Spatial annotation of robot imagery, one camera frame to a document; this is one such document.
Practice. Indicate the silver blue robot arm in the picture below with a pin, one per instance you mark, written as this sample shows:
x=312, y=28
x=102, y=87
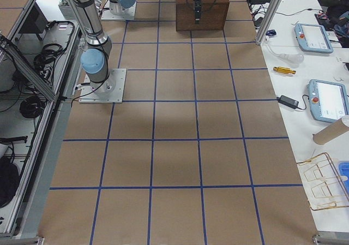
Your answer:
x=95, y=60

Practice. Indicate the dark wooden drawer cabinet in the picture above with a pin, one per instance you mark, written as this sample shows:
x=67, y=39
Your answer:
x=213, y=16

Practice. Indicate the small blue black device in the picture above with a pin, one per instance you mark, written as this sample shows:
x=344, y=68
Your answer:
x=271, y=33

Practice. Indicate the clear light bulb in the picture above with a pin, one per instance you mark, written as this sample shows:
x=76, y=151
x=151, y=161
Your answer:
x=292, y=59

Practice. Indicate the upper blue teach pendant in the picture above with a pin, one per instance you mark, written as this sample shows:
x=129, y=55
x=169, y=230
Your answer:
x=312, y=38

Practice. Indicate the blue teach pendant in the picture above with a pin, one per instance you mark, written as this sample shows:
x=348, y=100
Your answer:
x=328, y=100
x=312, y=38

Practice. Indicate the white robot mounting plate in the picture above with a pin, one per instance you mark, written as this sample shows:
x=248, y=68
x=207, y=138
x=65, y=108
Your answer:
x=110, y=92

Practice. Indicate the black power adapter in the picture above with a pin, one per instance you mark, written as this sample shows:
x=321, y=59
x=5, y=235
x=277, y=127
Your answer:
x=286, y=101

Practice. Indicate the lower blue teach pendant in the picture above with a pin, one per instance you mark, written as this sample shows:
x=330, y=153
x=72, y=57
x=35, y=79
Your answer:
x=328, y=100

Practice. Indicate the cardboard tube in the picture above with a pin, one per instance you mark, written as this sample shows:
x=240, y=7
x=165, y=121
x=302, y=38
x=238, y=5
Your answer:
x=332, y=131

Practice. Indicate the blue plastic tray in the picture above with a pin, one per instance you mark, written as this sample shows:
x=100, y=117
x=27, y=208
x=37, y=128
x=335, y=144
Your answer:
x=344, y=173

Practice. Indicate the aluminium frame post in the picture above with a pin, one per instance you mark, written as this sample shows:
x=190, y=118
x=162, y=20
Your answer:
x=271, y=10

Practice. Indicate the gold wire rack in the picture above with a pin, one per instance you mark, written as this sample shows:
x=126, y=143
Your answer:
x=323, y=183

